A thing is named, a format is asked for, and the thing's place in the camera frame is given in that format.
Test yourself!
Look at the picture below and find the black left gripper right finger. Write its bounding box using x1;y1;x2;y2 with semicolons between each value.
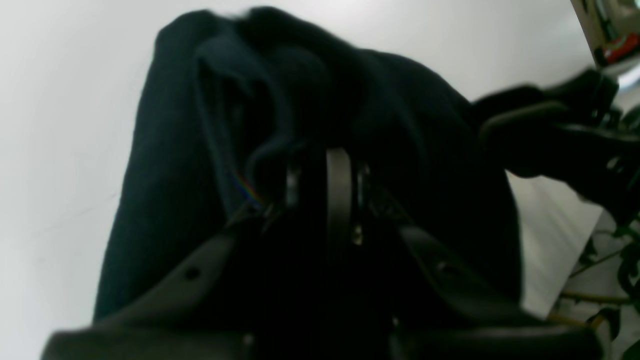
326;148;603;360

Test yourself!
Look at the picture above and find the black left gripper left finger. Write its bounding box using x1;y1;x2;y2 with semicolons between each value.
42;165;301;360

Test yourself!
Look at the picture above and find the black T-shirt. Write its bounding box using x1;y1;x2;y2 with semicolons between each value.
92;6;523;360

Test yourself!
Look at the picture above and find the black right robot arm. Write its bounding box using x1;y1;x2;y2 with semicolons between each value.
470;68;640;226

